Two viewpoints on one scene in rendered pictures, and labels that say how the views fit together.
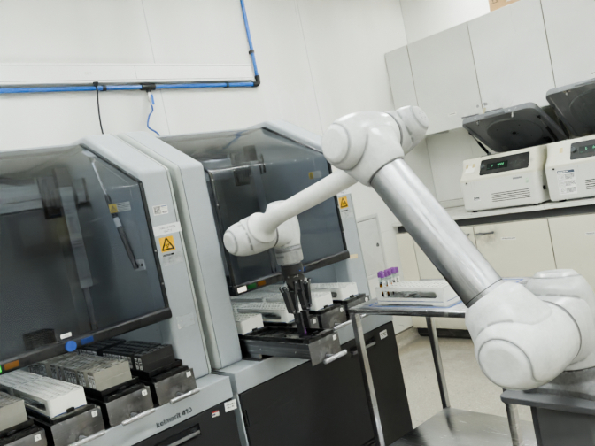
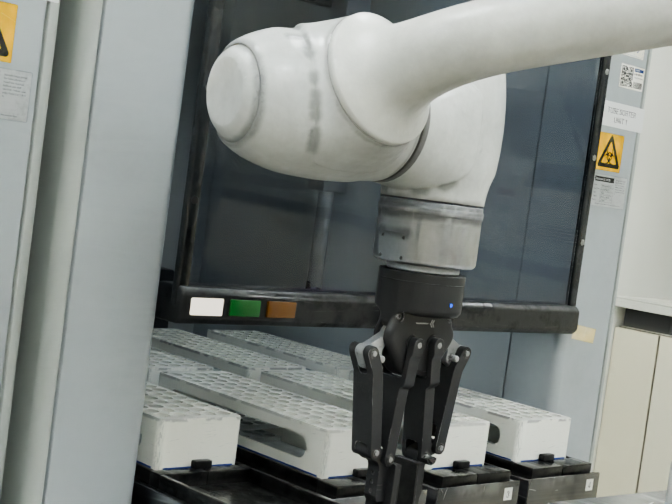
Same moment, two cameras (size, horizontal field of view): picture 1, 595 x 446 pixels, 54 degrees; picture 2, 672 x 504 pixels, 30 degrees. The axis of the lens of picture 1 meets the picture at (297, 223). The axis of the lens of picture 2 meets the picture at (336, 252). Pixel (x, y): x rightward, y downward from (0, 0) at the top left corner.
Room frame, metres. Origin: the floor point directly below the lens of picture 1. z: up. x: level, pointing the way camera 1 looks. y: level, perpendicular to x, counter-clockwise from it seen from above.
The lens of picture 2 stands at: (0.90, 0.13, 1.11)
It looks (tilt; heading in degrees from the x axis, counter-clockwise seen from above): 3 degrees down; 0
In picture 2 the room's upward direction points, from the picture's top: 8 degrees clockwise
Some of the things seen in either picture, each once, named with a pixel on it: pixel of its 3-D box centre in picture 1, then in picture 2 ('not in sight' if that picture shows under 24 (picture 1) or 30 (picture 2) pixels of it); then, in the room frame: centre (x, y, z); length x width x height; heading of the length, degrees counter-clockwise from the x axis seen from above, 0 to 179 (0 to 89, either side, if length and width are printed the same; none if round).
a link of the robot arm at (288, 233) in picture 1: (280, 224); (433, 109); (1.96, 0.06, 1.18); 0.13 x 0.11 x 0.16; 134
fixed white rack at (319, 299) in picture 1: (298, 303); (366, 420); (2.37, 0.06, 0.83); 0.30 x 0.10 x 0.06; 43
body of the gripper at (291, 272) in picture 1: (293, 276); (415, 321); (1.97, 0.05, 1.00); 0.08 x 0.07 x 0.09; 133
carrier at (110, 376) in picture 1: (112, 376); not in sight; (1.71, 0.62, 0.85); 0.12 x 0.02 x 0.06; 134
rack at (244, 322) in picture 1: (228, 324); (116, 415); (2.21, 0.33, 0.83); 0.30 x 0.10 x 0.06; 43
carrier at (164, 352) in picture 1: (157, 358); not in sight; (1.82, 0.51, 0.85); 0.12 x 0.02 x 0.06; 133
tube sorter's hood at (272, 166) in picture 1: (241, 202); (291, 33); (2.42, 0.21, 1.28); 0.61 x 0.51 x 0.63; 133
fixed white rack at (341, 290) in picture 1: (324, 293); (451, 417); (2.47, -0.05, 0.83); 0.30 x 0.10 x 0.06; 43
